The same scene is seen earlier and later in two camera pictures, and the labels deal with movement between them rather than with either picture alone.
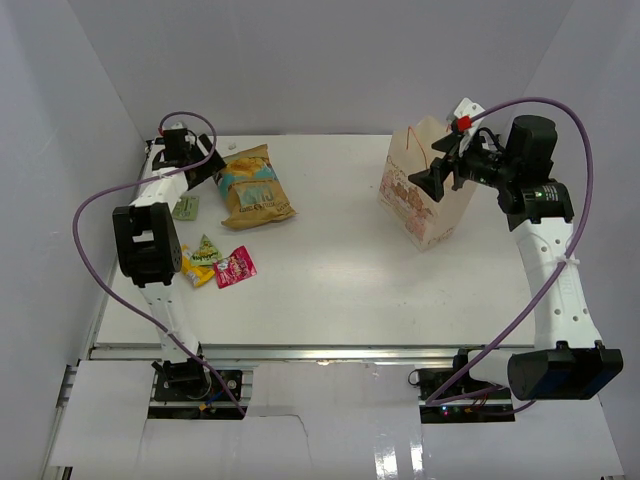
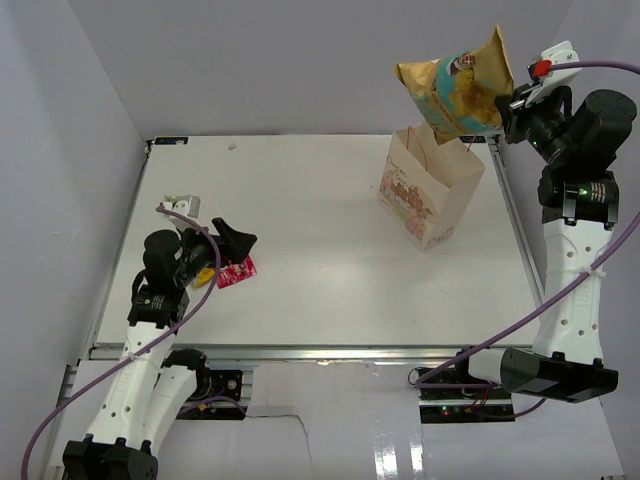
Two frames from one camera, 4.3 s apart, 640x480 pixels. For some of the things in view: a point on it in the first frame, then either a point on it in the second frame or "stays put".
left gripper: x=212 y=165 to x=236 y=245
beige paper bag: x=426 y=221 stays put
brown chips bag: x=251 y=190 to x=459 y=94
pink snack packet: x=235 y=268 stays put
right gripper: x=432 y=180 to x=516 y=113
